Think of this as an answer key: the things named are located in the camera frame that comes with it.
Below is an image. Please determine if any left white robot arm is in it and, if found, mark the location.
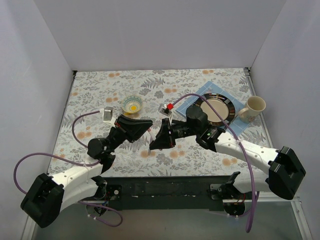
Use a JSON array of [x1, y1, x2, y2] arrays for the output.
[[20, 115, 153, 228]]

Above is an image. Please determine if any blue checked cloth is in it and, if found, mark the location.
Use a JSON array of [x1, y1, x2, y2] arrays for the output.
[[176, 81, 248, 136]]

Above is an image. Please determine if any pink white pen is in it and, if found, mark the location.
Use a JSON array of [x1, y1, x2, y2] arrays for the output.
[[149, 131, 156, 142]]

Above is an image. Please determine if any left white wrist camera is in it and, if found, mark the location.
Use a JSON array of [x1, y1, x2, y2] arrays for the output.
[[99, 106, 116, 127]]

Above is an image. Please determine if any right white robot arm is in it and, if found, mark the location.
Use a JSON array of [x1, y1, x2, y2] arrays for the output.
[[149, 106, 306, 200]]

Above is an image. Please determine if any cream ceramic mug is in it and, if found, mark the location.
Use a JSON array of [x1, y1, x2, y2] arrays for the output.
[[238, 95, 266, 124]]

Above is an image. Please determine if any patterned glass bowl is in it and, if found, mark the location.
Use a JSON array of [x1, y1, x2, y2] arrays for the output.
[[121, 95, 143, 114]]

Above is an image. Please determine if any floral table mat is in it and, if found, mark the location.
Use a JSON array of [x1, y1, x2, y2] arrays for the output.
[[47, 68, 252, 177]]

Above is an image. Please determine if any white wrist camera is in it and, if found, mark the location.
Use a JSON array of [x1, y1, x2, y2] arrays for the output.
[[99, 106, 116, 127], [158, 103, 174, 124]]

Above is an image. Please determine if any dark striped plate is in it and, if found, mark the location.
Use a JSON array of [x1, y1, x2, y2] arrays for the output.
[[194, 93, 236, 127]]

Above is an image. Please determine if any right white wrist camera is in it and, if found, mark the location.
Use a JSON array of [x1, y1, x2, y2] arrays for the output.
[[158, 103, 174, 124]]

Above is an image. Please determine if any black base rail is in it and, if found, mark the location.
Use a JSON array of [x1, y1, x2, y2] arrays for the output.
[[82, 176, 261, 212]]

